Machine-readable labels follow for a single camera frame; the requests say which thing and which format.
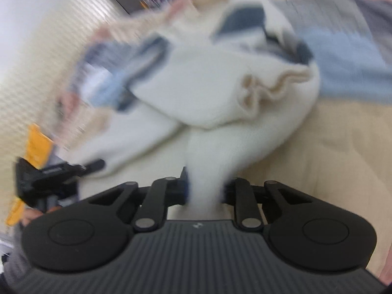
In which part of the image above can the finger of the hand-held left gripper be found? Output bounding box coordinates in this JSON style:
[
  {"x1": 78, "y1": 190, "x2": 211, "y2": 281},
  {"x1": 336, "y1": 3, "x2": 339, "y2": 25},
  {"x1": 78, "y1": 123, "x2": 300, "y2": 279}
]
[{"x1": 41, "y1": 159, "x2": 105, "y2": 180}]

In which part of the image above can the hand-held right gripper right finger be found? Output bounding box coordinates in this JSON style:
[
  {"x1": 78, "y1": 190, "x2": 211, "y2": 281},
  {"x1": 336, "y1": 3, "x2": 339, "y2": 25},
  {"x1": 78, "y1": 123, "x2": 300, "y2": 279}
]
[{"x1": 222, "y1": 178, "x2": 311, "y2": 233}]

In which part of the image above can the patchwork pastel blanket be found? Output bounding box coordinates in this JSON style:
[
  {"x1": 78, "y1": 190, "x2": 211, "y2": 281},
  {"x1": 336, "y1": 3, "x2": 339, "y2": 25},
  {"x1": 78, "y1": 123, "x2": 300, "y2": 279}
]
[{"x1": 56, "y1": 0, "x2": 392, "y2": 282}]

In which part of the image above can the cream striped knit sweater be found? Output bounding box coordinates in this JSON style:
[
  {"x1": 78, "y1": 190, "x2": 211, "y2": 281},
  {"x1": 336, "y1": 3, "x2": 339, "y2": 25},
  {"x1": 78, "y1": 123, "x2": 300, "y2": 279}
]
[{"x1": 70, "y1": 0, "x2": 321, "y2": 221}]

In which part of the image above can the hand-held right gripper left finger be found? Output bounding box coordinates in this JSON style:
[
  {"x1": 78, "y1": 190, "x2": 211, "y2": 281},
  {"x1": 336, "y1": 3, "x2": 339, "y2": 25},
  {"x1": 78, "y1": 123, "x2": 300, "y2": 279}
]
[{"x1": 89, "y1": 166, "x2": 190, "y2": 233}]

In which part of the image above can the person's left hand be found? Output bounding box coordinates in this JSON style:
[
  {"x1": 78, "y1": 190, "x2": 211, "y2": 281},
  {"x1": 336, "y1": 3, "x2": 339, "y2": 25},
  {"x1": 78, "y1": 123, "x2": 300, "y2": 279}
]
[{"x1": 21, "y1": 206, "x2": 62, "y2": 226}]

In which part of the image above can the beige quilted wall padding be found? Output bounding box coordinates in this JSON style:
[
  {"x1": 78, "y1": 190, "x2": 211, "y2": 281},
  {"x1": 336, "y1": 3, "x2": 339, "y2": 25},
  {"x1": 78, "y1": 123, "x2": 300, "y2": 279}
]
[{"x1": 0, "y1": 0, "x2": 133, "y2": 172}]

